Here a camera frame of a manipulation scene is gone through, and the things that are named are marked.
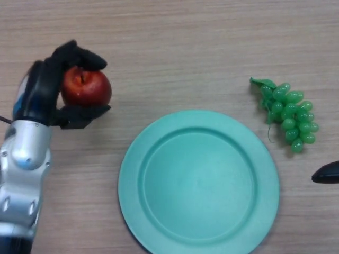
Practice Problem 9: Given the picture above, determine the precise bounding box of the green grape bunch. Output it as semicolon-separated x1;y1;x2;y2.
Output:
249;77;320;155

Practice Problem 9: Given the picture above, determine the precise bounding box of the red apple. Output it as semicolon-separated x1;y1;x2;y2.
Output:
60;66;112;108

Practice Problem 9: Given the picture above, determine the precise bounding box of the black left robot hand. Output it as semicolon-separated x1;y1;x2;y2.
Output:
12;39;111;130

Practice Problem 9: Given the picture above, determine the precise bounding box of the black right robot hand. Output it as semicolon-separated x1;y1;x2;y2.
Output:
311;160;339;184

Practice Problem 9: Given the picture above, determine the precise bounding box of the green round plate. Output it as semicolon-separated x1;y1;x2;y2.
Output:
118;110;280;254

